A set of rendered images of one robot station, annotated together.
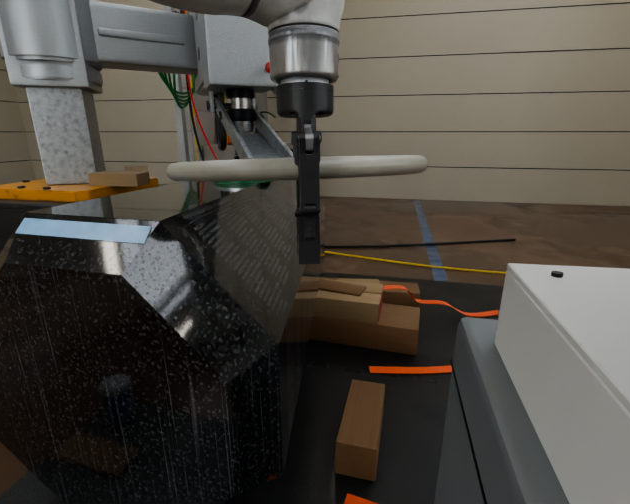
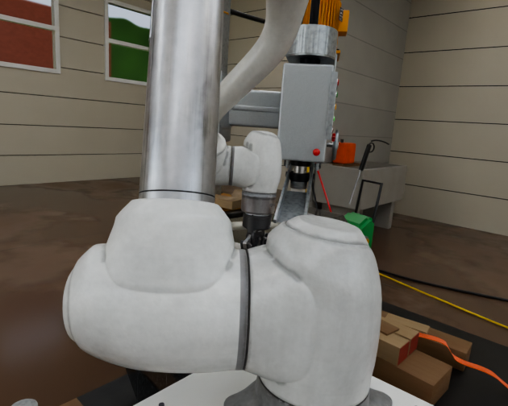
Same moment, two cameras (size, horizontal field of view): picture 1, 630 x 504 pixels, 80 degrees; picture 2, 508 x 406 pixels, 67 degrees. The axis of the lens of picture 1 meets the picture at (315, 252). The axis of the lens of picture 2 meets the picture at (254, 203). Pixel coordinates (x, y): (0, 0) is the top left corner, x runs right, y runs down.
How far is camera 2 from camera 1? 64 cm
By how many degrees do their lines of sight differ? 29
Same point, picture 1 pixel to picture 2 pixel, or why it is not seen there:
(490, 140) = not seen: outside the picture
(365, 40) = not seen: outside the picture
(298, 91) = (247, 219)
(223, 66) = (286, 148)
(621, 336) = not seen: hidden behind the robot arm
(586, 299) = not seen: hidden behind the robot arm
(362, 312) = (384, 350)
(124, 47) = (245, 116)
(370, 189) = (497, 224)
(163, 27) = (273, 102)
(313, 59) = (253, 208)
